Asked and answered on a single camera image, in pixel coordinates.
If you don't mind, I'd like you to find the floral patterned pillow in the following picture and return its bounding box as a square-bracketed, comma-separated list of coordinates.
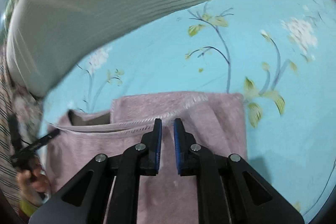
[13, 86, 43, 143]

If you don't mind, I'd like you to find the person's left hand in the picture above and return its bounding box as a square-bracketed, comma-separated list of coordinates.
[17, 157, 51, 207]

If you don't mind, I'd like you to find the pink knit sweater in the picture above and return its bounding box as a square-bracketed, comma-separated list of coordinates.
[45, 92, 247, 223]

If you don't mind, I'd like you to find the plaid checked blanket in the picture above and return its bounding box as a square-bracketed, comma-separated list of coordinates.
[0, 48, 21, 213]

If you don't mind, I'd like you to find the light blue floral bedsheet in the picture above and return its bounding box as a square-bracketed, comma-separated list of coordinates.
[43, 0, 335, 222]

